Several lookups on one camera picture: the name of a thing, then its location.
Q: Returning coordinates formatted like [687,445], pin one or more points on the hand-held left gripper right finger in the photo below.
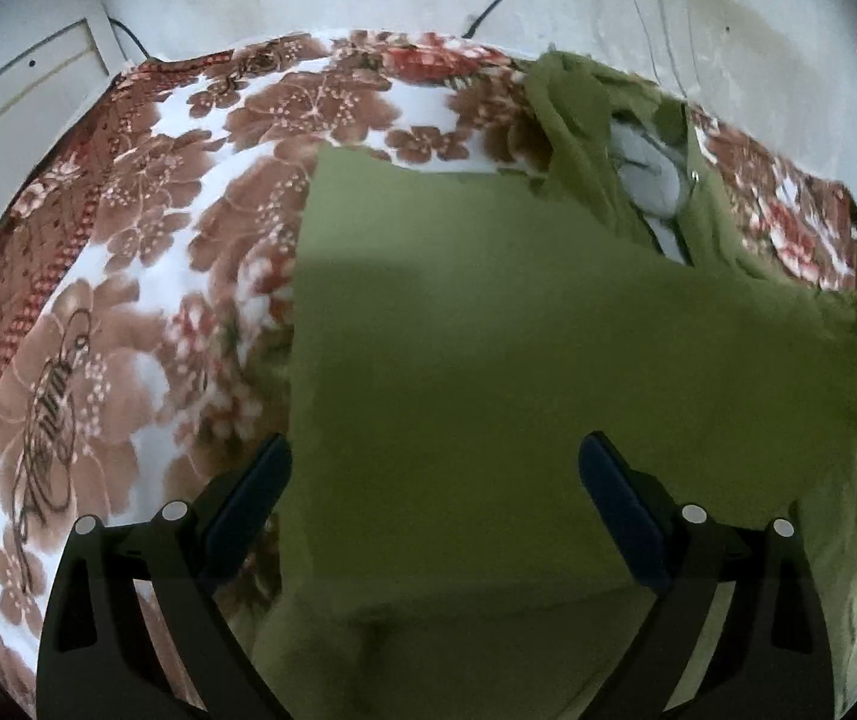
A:
[623,510]

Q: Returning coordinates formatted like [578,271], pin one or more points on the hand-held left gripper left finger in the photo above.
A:
[248,510]

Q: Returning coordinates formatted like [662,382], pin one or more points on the olive green garment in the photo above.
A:
[488,330]

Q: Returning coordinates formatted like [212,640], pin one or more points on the floral brown white blanket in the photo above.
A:
[136,277]

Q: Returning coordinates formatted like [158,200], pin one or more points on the white door panel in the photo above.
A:
[8,105]

